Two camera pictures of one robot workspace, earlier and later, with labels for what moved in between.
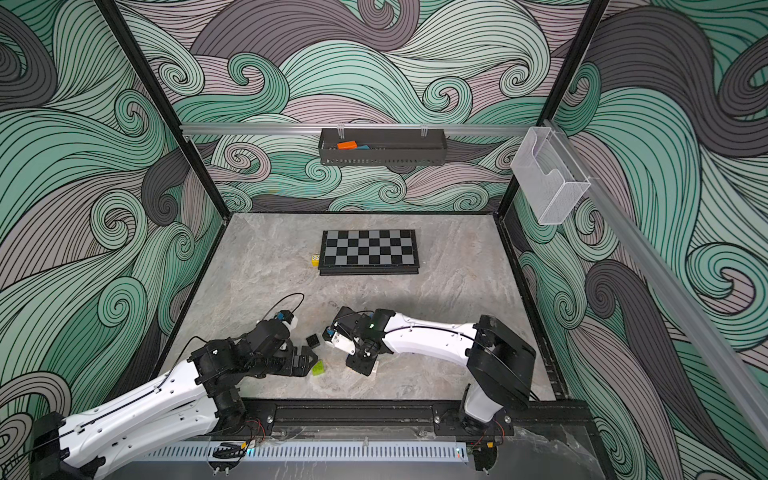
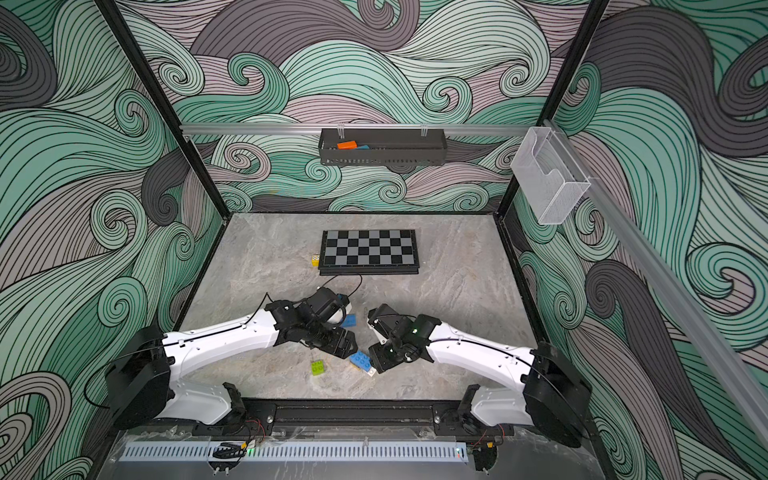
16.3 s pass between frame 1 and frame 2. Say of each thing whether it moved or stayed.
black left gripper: moved
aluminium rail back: stayed
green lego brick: stayed
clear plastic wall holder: stayed
